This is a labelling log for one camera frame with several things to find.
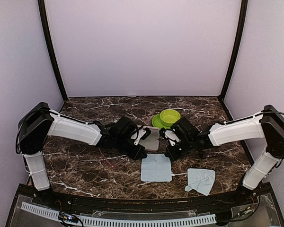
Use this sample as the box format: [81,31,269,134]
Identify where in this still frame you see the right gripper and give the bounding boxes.
[165,137,195,162]

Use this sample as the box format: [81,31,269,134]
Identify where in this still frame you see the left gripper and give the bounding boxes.
[115,136,147,161]

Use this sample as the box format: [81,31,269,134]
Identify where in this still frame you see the pink glasses case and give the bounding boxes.
[139,126,160,152]

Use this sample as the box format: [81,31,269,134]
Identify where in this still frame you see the blue cleaning cloth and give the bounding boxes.
[185,168,216,196]
[141,154,172,182]

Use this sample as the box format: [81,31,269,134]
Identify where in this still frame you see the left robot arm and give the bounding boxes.
[15,102,151,206]

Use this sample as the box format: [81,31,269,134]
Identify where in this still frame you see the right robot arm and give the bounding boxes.
[160,105,284,205]

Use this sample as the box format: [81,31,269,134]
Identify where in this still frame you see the pink sunglasses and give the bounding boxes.
[100,150,128,169]

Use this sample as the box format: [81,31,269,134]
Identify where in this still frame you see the black sunglasses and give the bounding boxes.
[198,147,225,159]

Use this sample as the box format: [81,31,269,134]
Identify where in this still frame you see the green bowl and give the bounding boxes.
[160,109,181,126]

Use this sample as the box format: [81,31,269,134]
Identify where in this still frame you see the green plate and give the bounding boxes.
[151,114,171,129]

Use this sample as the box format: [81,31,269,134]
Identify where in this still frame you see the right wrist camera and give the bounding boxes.
[160,128,180,146]

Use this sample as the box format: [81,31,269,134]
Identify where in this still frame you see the white slotted cable duct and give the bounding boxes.
[20,202,217,227]

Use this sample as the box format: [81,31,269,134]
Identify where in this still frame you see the black table front rail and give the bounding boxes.
[27,187,261,219]

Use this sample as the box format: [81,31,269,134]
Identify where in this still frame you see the right black frame post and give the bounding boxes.
[219,0,249,101]

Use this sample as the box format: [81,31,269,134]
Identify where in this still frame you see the black frame post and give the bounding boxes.
[37,0,68,102]
[219,0,249,101]

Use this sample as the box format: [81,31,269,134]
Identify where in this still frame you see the left black frame post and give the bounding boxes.
[37,0,68,102]

